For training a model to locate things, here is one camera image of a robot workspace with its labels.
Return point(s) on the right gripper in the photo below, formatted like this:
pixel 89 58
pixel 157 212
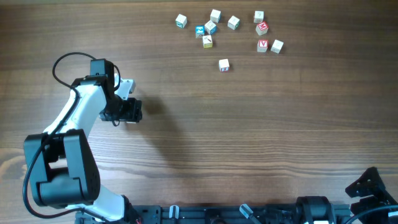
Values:
pixel 375 184

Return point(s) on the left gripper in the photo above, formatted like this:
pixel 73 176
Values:
pixel 130 112

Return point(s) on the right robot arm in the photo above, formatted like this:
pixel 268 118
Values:
pixel 314 210

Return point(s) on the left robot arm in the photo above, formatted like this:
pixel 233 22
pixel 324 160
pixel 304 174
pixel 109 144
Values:
pixel 62 176

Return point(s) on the yellow hammer block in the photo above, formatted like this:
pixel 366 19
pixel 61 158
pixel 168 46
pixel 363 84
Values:
pixel 207 41

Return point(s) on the red-edged bottom block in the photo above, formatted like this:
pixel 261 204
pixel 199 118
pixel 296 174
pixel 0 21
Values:
pixel 224 65

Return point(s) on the green-edged block far left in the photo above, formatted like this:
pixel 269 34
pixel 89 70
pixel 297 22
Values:
pixel 181 21

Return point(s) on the green-edged block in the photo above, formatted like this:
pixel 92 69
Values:
pixel 233 22
pixel 181 21

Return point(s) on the blue letter block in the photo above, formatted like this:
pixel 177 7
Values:
pixel 199 31

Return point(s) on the blue-edged round-symbol block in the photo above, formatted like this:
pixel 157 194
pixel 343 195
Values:
pixel 210 27

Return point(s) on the plain block top centre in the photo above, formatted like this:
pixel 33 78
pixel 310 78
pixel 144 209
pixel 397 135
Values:
pixel 215 16

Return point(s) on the plain block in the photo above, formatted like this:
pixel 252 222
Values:
pixel 258 17
pixel 277 46
pixel 215 16

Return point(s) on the green-edged block top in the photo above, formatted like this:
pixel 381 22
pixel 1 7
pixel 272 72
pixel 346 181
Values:
pixel 233 22

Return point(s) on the red A block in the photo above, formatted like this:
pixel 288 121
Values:
pixel 262 46

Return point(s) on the red M block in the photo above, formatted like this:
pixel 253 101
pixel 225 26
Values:
pixel 262 28

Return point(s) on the plain block top right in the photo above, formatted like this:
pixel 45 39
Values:
pixel 258 17

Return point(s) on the plain block far right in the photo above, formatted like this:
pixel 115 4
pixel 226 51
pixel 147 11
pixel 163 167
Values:
pixel 277 46

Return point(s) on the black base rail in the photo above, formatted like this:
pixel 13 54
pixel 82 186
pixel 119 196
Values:
pixel 274 213

